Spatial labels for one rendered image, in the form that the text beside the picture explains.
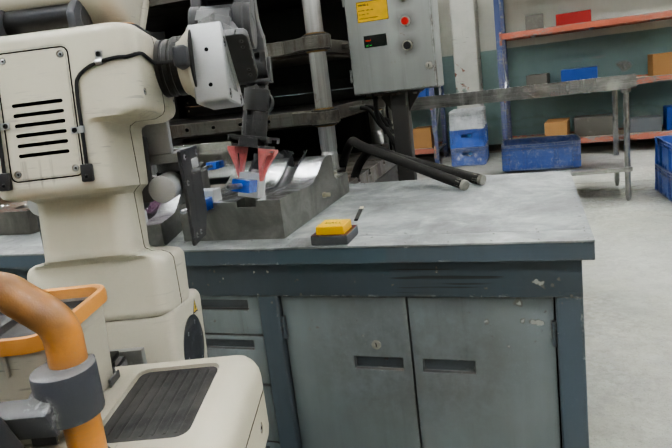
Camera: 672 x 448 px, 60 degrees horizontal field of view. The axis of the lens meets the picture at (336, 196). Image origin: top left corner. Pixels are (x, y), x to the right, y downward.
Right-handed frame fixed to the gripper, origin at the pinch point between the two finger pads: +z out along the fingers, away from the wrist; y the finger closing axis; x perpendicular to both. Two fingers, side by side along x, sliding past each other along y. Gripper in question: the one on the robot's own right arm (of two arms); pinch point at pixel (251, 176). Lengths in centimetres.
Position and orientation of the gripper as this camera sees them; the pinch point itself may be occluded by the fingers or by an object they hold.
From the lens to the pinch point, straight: 132.4
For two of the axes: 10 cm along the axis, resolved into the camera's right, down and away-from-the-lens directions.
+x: -3.1, 0.6, -9.5
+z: -0.8, 9.9, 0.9
